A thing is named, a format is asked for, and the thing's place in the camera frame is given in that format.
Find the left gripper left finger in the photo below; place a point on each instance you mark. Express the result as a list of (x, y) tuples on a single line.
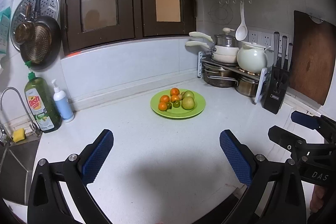
[(46, 200)]

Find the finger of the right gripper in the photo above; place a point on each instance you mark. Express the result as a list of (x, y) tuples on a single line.
[(286, 138), (324, 125)]

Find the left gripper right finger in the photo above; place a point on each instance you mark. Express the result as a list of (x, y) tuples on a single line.
[(274, 191)]

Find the green apple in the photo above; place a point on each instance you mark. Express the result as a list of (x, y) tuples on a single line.
[(188, 94)]

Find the small orange mandarin top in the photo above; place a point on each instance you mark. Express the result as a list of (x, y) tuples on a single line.
[(162, 106)]

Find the chrome kitchen faucet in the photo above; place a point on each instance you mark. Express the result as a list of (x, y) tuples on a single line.
[(15, 113)]

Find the person right hand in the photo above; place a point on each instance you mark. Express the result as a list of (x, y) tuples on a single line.
[(316, 202)]

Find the black knife block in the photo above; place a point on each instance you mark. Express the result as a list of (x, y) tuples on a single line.
[(276, 91)]

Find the yellow sponge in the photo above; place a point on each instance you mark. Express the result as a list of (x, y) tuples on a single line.
[(19, 135)]

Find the steel pot under rack right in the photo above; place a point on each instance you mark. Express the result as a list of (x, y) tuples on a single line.
[(247, 86)]

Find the steel pot under rack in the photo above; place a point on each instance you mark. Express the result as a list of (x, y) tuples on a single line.
[(247, 86), (218, 76)]

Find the white grey pot rack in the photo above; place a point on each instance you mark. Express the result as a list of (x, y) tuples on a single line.
[(262, 77)]

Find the brown wooden cutting board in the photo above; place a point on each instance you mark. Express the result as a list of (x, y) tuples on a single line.
[(313, 57)]

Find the steel knife right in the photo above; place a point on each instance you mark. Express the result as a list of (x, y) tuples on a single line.
[(290, 50)]

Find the green dish soap bottle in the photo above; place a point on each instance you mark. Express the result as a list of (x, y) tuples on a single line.
[(40, 102)]

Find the white blue pump bottle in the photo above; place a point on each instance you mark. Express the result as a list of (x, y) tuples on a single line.
[(62, 103)]

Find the steel knife middle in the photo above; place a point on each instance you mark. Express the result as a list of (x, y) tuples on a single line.
[(283, 54)]

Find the white ceramic teapot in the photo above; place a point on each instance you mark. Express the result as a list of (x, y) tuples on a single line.
[(252, 57)]

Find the green plate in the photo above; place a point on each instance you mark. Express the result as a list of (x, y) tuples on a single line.
[(180, 112)]

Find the steel pot under rack left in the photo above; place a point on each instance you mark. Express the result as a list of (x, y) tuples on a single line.
[(218, 76)]

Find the cream saucepan lower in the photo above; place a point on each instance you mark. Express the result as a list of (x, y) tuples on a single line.
[(220, 56)]

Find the cream saucepan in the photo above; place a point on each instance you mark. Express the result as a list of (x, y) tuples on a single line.
[(220, 56), (209, 39)]

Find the cream saucepan upper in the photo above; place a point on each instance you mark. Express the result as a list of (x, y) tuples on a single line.
[(209, 39)]

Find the white plastic ladle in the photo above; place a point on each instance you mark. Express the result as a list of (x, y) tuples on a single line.
[(241, 31)]

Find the steel pot with lid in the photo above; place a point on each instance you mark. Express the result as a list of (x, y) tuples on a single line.
[(225, 39)]

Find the black frying pan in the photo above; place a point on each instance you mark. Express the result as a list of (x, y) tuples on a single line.
[(43, 49)]

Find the small copper saucepan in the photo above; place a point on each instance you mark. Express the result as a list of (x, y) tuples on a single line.
[(26, 30)]

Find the teal paper towel pack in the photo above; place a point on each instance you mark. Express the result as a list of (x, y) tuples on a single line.
[(4, 29)]

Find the white wall power socket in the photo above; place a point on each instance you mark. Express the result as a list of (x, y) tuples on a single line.
[(267, 39)]

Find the wire trivet on wall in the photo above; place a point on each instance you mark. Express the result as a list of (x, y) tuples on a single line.
[(221, 13)]

